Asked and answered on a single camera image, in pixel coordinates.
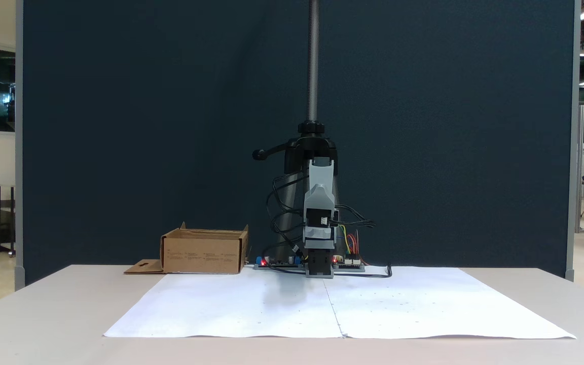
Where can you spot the grey static gripper jaw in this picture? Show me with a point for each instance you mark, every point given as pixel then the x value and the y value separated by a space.
pixel 319 242

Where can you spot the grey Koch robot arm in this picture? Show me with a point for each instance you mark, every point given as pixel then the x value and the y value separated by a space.
pixel 321 177

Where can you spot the circuit board with blue parts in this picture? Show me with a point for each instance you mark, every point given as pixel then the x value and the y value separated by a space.
pixel 277 263

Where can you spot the white paper sheet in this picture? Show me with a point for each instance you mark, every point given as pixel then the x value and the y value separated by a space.
pixel 221 309
pixel 449 304

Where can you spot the brown cardboard box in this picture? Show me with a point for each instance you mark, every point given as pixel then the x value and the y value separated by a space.
pixel 201 253

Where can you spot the black tripod with metal pole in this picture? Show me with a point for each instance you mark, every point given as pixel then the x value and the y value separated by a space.
pixel 313 61

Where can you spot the dark blue partition panel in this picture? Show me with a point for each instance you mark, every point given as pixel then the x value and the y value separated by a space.
pixel 119 126

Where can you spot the black metal cart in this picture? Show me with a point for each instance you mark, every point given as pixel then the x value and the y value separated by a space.
pixel 6 223

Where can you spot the framed wall window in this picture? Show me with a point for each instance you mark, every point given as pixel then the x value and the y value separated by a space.
pixel 4 91

